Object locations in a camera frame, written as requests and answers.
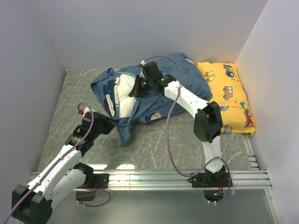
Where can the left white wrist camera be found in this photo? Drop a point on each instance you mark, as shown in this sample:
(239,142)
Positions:
(84,111)

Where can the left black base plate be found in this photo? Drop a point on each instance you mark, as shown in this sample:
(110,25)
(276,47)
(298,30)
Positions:
(96,181)

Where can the white pillow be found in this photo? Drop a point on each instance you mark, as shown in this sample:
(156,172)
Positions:
(126,103)

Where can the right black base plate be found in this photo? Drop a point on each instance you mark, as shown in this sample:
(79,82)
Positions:
(205,180)

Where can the yellow car print pillow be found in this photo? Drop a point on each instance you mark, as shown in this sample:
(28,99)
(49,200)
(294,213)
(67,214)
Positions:
(227,91)

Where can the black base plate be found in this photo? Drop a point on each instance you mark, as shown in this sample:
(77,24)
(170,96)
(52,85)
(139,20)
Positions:
(96,181)
(205,180)

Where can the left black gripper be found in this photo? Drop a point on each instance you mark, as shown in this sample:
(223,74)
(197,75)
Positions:
(110,123)

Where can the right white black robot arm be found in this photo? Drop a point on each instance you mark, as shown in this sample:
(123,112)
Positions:
(207,116)

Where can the aluminium mounting rail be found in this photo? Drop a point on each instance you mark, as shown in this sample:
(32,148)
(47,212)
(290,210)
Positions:
(171,180)

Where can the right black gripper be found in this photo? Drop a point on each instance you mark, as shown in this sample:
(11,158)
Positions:
(138,92)

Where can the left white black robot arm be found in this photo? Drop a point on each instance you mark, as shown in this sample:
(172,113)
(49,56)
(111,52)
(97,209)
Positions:
(35,202)

